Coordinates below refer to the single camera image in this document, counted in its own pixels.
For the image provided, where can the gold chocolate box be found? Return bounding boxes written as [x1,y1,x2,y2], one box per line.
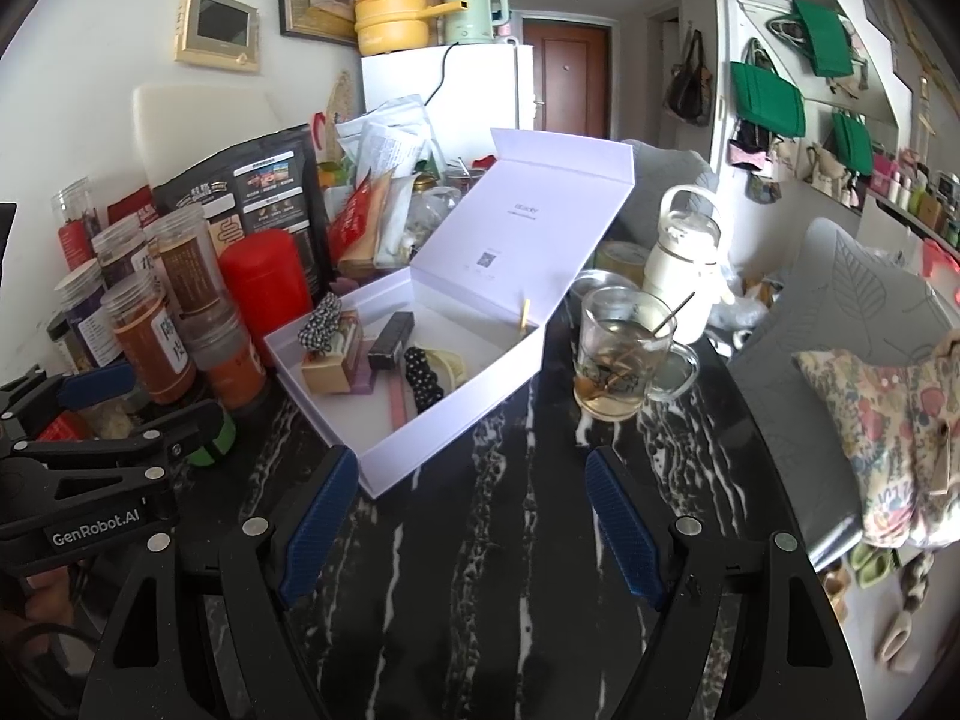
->
[301,311,365,395]

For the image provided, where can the small bowl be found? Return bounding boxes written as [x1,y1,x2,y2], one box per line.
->
[568,268,642,308]

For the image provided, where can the large orange powder jar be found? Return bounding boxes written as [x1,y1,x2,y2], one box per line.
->
[101,274,197,406]

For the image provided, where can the yellow cooking pot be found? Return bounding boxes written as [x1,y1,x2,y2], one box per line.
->
[354,0,462,57]

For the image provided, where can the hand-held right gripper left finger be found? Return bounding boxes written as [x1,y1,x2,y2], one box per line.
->
[79,444,361,720]

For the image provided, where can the white gift box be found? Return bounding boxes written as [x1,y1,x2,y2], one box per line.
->
[262,127,637,500]

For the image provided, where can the glass jar with red contents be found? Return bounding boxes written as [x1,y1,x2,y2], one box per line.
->
[51,178,102,271]

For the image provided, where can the tall brown label jar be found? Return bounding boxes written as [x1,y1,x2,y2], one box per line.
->
[144,206,226,316]

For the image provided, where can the blue label jar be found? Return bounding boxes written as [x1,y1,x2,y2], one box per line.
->
[56,259,125,368]

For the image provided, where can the red snack packet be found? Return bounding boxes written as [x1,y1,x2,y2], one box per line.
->
[330,172,395,271]

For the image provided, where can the black cosmetic box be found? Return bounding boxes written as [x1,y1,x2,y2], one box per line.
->
[367,311,416,371]

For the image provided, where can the black power cable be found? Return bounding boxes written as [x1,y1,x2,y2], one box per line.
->
[420,43,460,110]

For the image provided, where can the pink plastic item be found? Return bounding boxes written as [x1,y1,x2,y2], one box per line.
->
[921,238,960,278]

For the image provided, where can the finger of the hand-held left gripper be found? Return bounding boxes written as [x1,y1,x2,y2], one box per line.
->
[15,401,224,492]
[0,361,137,440]

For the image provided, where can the green banded black jar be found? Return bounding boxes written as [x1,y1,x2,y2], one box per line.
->
[187,412,237,466]

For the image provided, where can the polka dot scrunchie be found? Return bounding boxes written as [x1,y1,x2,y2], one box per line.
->
[403,345,443,413]

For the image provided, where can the brown hanging bag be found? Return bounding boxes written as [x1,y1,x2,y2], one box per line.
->
[664,30,713,127]

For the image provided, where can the floral pillow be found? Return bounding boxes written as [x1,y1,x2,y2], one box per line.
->
[793,337,960,548]

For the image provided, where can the small orange powder jar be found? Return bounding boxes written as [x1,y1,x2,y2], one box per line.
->
[184,311,269,410]

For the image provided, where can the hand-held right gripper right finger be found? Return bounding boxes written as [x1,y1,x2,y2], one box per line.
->
[583,446,875,720]

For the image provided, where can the glass mug with tea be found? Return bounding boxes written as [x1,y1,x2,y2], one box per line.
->
[574,285,700,422]

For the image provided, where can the dark purple contents jar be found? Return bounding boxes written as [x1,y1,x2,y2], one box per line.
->
[91,221,155,290]

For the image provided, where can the checkered scrunchie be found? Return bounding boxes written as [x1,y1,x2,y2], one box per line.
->
[298,294,342,352]

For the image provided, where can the person's left hand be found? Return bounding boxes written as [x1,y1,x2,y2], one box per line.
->
[0,566,80,631]

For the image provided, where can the black oatmeal bag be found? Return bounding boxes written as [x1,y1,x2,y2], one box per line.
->
[152,124,331,286]

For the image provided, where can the metal spoon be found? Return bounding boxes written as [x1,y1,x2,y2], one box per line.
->
[592,292,695,391]

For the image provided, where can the green slippers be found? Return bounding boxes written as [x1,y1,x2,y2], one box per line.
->
[851,544,897,590]

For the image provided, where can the white slippers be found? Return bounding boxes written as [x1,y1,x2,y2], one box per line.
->
[877,604,912,665]

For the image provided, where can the wide green tote bag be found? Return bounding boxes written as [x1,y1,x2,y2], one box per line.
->
[730,61,807,137]

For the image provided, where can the brown door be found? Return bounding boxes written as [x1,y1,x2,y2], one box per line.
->
[523,17,612,140]

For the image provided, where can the grey leaf pattern chair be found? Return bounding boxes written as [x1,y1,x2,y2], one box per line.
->
[727,217,960,571]
[619,139,721,241]

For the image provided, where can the shelf of bottles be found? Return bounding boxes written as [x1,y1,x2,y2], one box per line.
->
[862,150,960,256]

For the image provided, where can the green electric kettle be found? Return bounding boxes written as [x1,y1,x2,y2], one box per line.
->
[441,0,511,46]

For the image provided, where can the wall intercom panel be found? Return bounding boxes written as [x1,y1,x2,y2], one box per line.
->
[175,0,262,74]

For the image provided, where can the white water bottle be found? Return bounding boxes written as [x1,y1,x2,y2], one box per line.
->
[643,185,725,342]

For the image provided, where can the red canister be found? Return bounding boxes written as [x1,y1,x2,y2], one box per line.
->
[219,229,314,338]

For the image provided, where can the white refrigerator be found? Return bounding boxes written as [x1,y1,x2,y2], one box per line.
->
[360,43,535,140]

